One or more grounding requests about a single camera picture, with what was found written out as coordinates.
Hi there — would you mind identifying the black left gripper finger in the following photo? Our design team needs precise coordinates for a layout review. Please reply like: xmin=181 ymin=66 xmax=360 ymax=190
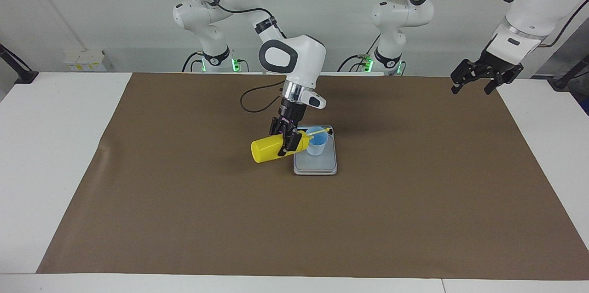
xmin=450 ymin=58 xmax=482 ymax=96
xmin=484 ymin=66 xmax=525 ymax=96

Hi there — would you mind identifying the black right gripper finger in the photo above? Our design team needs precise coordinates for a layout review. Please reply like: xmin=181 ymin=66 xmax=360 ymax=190
xmin=277 ymin=127 xmax=300 ymax=156
xmin=268 ymin=116 xmax=285 ymax=137

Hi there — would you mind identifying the yellow squeeze bottle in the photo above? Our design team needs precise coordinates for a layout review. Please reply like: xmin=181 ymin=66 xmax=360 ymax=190
xmin=251 ymin=128 xmax=330 ymax=165

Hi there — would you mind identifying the light blue plastic cup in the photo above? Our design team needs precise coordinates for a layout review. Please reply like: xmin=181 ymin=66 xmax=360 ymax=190
xmin=305 ymin=126 xmax=329 ymax=156

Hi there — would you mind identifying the silver digital kitchen scale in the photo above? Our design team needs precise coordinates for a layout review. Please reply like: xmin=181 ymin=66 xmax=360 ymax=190
xmin=293 ymin=124 xmax=338 ymax=176

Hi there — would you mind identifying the black clamp stand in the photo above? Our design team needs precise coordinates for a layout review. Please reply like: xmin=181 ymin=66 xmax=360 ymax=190
xmin=0 ymin=44 xmax=39 ymax=85
xmin=548 ymin=53 xmax=589 ymax=91

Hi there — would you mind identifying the brown table mat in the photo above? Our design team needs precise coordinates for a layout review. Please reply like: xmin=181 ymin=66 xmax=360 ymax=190
xmin=36 ymin=72 xmax=589 ymax=281

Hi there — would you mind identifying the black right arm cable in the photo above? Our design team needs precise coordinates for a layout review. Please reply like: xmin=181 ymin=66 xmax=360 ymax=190
xmin=174 ymin=0 xmax=288 ymax=114

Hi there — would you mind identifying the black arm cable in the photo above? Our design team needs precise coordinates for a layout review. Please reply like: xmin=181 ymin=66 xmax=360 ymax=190
xmin=426 ymin=0 xmax=589 ymax=48
xmin=174 ymin=0 xmax=288 ymax=114

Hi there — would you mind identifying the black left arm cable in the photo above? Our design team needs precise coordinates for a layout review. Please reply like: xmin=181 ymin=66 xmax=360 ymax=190
xmin=426 ymin=0 xmax=589 ymax=48

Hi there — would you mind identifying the black left base cable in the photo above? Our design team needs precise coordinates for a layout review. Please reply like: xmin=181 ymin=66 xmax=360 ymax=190
xmin=337 ymin=35 xmax=382 ymax=73

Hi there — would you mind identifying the black base cable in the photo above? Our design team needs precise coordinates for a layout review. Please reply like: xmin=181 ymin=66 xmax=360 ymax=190
xmin=337 ymin=35 xmax=382 ymax=73
xmin=183 ymin=52 xmax=204 ymax=73

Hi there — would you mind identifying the black right base cable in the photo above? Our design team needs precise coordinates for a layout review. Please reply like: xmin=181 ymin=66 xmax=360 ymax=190
xmin=183 ymin=52 xmax=204 ymax=73

